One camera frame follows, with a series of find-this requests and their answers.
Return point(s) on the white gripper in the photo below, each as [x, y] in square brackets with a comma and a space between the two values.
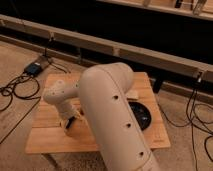
[67, 111]

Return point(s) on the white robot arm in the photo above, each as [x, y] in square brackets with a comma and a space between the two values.
[101, 90]

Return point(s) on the black power adapter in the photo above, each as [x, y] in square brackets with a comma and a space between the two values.
[33, 69]

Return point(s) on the white rectangular block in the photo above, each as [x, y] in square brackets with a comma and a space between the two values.
[132, 94]

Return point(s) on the black round bowl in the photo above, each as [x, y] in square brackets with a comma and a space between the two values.
[142, 114]

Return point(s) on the wooden rail frame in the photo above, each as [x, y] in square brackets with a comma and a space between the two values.
[171, 63]

